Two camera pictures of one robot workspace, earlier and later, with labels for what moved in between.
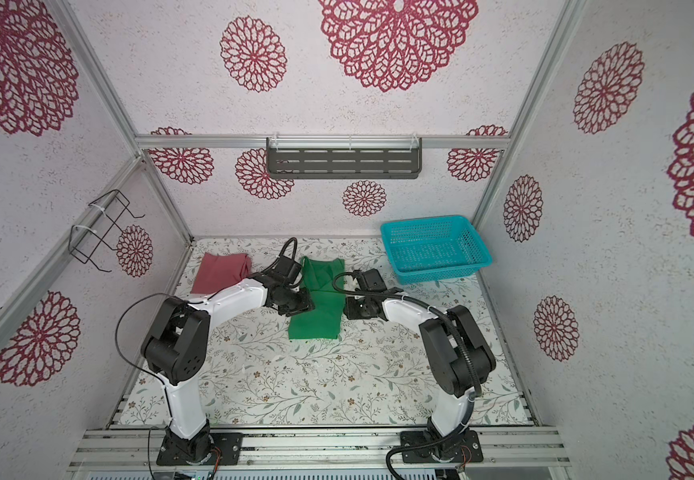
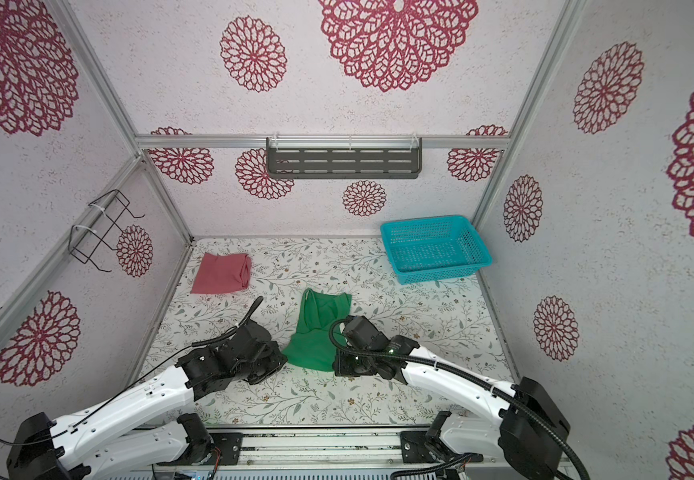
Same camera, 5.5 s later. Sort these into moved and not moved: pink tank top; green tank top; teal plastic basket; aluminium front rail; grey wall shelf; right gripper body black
Moved: right gripper body black; green tank top
Not moved: aluminium front rail; pink tank top; grey wall shelf; teal plastic basket
